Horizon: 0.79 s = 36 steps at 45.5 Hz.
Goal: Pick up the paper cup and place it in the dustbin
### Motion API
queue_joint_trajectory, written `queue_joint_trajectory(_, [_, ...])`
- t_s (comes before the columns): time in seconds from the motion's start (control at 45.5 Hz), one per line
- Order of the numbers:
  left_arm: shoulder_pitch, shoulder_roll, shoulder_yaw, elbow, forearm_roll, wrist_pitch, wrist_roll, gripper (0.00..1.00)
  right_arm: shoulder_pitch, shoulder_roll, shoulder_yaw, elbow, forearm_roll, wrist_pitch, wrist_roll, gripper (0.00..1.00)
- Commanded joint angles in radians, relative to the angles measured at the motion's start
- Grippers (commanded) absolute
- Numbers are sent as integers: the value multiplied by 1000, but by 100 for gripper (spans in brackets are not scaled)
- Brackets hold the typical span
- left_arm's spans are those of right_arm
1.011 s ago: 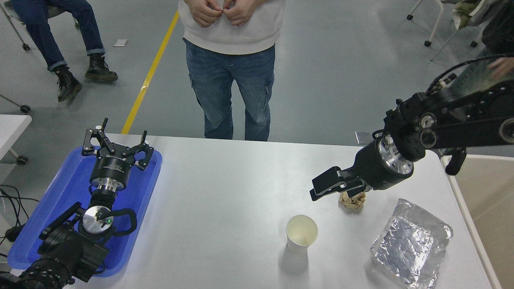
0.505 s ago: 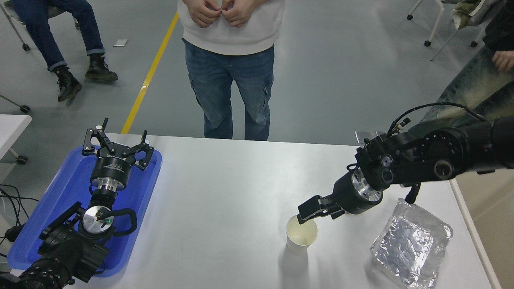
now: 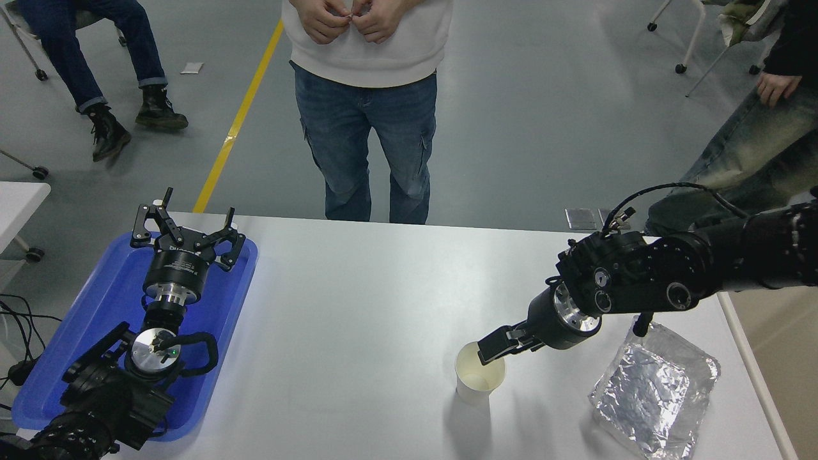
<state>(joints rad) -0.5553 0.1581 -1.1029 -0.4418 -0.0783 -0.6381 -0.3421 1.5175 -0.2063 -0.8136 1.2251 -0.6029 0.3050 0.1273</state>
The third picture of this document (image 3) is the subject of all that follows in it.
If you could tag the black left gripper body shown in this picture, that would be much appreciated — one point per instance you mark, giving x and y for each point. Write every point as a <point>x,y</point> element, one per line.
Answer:
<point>176,268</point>

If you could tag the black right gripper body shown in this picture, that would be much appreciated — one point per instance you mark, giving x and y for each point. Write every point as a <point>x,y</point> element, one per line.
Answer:
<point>549,326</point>

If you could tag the white paper cup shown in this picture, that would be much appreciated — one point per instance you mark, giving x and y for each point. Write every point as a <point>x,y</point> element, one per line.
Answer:
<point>476,383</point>

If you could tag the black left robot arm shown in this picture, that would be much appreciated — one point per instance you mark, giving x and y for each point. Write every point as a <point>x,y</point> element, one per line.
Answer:
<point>108,402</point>

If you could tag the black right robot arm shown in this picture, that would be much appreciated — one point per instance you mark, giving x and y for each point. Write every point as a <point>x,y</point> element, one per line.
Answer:
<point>690,268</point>

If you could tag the standing person's right hand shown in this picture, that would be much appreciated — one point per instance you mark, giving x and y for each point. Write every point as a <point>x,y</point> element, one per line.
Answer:
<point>323,19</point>

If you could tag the standing person's left hand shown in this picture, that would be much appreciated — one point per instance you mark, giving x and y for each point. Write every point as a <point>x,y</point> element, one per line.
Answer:
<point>383,18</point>

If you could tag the person's hand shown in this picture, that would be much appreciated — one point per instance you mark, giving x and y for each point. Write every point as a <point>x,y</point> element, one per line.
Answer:
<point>779,89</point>

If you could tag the blue plastic tray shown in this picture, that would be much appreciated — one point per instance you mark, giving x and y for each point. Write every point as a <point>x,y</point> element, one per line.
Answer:
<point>96,306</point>

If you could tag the metal floor plate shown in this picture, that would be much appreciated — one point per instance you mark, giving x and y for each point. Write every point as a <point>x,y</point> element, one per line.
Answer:
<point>581,219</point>
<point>623,222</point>

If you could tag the crumpled silver foil tray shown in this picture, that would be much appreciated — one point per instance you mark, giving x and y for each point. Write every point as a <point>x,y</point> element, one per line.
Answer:
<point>658,390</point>

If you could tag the chair leg with caster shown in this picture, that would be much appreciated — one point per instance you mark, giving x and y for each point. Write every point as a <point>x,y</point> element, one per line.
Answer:
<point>39,172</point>

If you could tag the small white side table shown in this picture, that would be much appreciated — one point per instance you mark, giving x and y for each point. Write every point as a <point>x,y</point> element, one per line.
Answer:
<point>19,204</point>

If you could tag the standing person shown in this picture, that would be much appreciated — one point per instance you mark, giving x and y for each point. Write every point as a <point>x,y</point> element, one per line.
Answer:
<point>367,128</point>

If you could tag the seated person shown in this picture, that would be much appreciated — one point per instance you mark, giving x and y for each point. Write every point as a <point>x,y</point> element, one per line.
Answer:
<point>70,51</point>

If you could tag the grey wheeled chair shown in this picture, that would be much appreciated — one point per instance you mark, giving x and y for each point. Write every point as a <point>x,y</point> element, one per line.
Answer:
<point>25,48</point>

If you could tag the large pale bin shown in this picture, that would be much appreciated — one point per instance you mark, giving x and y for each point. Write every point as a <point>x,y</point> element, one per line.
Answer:
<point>786,383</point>

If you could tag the person beside bin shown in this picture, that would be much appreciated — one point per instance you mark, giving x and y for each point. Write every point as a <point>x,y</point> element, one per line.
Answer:
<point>754,153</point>

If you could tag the white wheeled chair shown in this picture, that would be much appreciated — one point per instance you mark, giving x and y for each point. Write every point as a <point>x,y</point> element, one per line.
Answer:
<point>696,32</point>

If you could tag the camouflage jacket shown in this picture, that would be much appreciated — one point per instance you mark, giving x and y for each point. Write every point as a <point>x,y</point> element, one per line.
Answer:
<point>741,22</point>

